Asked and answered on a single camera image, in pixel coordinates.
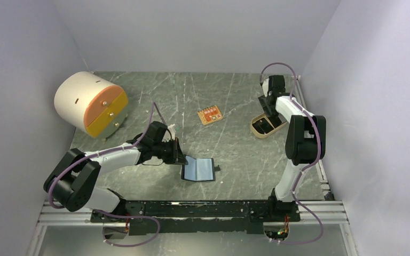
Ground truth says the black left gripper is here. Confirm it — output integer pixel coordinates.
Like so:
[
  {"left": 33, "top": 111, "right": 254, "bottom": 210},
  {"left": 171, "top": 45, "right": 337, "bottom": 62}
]
[{"left": 153, "top": 137, "right": 188, "bottom": 165}]

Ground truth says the black leather card holder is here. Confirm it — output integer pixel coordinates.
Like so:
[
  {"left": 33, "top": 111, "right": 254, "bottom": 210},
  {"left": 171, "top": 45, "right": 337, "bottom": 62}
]
[{"left": 181, "top": 156, "right": 221, "bottom": 182}]

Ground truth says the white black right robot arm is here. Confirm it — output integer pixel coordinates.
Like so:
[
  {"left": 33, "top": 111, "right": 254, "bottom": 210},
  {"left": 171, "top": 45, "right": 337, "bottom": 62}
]
[{"left": 258, "top": 75, "right": 327, "bottom": 221}]

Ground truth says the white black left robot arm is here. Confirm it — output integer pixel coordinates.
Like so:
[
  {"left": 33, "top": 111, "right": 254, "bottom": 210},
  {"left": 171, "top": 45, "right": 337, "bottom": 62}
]
[{"left": 43, "top": 121, "right": 188, "bottom": 222}]

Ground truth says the beige oval tray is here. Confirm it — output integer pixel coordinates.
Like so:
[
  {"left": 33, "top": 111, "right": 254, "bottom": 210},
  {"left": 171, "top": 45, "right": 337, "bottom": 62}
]
[{"left": 249, "top": 113, "right": 288, "bottom": 139}]

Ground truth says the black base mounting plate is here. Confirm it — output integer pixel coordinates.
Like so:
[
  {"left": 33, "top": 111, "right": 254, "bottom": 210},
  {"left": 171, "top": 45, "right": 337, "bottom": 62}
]
[{"left": 90, "top": 197, "right": 301, "bottom": 235}]

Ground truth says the round cabinet with coloured drawers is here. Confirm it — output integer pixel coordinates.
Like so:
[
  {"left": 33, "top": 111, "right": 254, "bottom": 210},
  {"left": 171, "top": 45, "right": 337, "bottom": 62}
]
[{"left": 54, "top": 71, "right": 129, "bottom": 140}]

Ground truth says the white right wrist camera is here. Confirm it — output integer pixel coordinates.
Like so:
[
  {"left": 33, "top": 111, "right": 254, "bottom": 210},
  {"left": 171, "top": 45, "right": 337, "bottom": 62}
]
[{"left": 261, "top": 78, "right": 270, "bottom": 97}]

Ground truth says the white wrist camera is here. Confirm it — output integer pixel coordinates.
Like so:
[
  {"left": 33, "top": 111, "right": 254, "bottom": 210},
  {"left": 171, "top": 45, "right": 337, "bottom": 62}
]
[
  {"left": 261, "top": 78, "right": 270, "bottom": 97},
  {"left": 168, "top": 124, "right": 181, "bottom": 138}
]

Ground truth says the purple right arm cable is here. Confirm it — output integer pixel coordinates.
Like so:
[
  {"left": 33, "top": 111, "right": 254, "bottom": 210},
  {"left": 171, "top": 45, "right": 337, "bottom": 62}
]
[{"left": 259, "top": 62, "right": 324, "bottom": 245}]

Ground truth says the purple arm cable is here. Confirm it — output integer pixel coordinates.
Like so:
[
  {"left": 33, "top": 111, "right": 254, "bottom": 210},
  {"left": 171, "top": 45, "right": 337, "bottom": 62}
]
[
  {"left": 259, "top": 62, "right": 324, "bottom": 245},
  {"left": 46, "top": 101, "right": 169, "bottom": 248}
]

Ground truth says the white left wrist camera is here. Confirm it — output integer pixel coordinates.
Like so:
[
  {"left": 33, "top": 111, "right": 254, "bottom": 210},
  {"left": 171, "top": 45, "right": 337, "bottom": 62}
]
[{"left": 168, "top": 124, "right": 181, "bottom": 138}]

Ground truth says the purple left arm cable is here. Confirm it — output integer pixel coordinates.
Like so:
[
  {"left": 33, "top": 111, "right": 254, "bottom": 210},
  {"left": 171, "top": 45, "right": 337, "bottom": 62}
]
[{"left": 46, "top": 101, "right": 169, "bottom": 248}]

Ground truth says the aluminium frame rail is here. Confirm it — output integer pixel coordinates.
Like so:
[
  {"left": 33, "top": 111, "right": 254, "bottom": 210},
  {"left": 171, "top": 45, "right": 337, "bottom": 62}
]
[{"left": 38, "top": 75, "right": 350, "bottom": 244}]

